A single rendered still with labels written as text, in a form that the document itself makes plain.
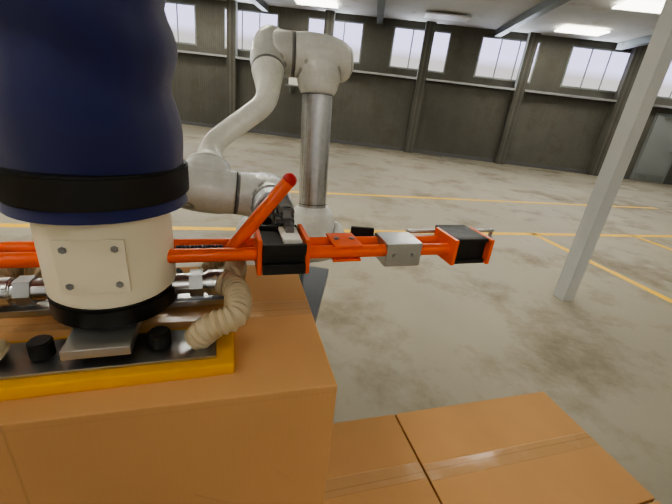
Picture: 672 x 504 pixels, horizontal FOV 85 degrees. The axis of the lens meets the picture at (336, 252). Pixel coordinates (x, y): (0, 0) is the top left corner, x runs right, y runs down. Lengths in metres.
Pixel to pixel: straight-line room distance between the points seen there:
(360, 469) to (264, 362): 0.62
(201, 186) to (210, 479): 0.56
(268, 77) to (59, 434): 0.95
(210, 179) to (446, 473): 0.97
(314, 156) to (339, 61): 0.30
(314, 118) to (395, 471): 1.07
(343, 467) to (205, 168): 0.83
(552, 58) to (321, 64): 13.69
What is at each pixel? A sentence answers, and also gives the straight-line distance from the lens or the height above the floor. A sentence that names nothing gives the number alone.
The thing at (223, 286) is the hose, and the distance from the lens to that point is 0.61.
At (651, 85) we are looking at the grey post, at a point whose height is 1.77.
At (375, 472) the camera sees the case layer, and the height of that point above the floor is 0.54.
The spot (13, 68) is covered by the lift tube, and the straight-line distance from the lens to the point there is 0.51.
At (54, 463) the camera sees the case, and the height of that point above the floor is 1.00.
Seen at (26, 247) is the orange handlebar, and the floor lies 1.20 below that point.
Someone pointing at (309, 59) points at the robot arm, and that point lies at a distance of 1.27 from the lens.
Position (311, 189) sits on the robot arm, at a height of 1.14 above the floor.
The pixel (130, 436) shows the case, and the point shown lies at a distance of 0.57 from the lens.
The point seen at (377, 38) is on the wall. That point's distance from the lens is 13.76.
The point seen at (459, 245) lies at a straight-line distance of 0.72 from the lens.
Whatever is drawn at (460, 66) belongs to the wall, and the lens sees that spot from 13.94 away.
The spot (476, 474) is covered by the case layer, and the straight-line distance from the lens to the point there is 1.23.
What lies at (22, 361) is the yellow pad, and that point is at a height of 1.09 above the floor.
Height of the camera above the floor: 1.44
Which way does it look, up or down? 22 degrees down
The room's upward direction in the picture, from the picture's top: 7 degrees clockwise
